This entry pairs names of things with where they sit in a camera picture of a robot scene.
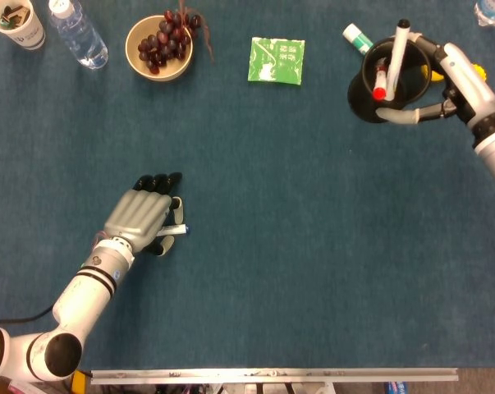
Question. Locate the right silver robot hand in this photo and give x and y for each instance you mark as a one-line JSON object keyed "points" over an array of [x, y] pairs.
{"points": [[468, 90]]}

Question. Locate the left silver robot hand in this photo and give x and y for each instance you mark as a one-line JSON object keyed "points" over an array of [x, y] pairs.
{"points": [[140, 213]]}

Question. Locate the blue capped white marker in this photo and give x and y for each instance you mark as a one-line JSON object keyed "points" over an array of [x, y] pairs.
{"points": [[175, 230]]}

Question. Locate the black capped white marker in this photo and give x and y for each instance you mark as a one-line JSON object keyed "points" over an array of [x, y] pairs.
{"points": [[397, 57]]}

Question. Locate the red capped white marker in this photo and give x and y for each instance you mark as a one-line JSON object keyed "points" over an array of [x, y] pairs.
{"points": [[380, 82]]}

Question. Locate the black cup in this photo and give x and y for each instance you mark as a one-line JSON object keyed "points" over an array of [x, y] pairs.
{"points": [[360, 102]]}

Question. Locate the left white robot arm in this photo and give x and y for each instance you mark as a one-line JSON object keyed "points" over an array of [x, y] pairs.
{"points": [[50, 316]]}

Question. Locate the small yellow toy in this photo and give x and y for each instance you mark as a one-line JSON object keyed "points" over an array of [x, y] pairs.
{"points": [[481, 70]]}

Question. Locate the yellow ball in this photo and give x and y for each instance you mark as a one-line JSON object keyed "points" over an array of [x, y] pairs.
{"points": [[436, 76]]}

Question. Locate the blue labelled water bottle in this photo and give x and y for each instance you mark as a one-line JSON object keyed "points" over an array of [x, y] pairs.
{"points": [[491, 12]]}

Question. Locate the white green glue stick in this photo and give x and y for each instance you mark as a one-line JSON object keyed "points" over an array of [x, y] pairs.
{"points": [[354, 33]]}

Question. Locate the blue table cloth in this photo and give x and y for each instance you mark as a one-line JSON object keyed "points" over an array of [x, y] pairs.
{"points": [[271, 246]]}

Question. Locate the beige bowl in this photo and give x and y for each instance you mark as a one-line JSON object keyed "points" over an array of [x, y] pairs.
{"points": [[169, 74]]}

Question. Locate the dark red grape bunch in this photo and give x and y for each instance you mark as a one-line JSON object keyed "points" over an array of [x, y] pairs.
{"points": [[165, 41]]}

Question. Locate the yellow black tool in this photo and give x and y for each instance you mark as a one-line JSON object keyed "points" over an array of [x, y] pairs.
{"points": [[81, 383]]}

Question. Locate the clear unlabelled water bottle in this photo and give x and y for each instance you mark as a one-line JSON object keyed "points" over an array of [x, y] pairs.
{"points": [[83, 41]]}

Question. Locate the green paper packet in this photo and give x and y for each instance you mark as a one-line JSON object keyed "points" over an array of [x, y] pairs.
{"points": [[276, 61]]}

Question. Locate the white paper cup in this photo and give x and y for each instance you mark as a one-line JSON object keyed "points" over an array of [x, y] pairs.
{"points": [[29, 37]]}

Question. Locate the pink box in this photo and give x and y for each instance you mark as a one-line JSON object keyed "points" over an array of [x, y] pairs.
{"points": [[25, 388]]}

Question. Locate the dark clips in cup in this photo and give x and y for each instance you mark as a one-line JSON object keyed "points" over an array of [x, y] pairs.
{"points": [[13, 16]]}

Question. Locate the blue printed package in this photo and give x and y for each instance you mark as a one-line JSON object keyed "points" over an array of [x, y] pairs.
{"points": [[396, 388]]}

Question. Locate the aluminium rail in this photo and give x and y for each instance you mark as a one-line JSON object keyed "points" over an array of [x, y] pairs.
{"points": [[271, 375]]}

